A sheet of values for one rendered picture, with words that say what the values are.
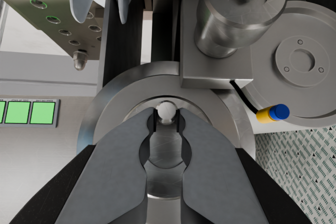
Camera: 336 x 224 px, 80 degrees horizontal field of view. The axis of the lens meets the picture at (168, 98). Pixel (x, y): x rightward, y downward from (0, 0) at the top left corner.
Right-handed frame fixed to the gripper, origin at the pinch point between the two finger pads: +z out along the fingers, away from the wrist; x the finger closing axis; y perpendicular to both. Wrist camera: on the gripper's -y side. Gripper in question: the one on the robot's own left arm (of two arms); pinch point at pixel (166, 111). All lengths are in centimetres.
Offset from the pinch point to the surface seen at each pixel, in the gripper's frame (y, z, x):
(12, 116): 20, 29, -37
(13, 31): 38, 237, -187
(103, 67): -0.6, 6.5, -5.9
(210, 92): 0.4, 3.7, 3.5
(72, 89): 123, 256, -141
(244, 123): 2.9, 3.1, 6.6
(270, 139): 15.0, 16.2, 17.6
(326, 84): 0.2, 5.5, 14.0
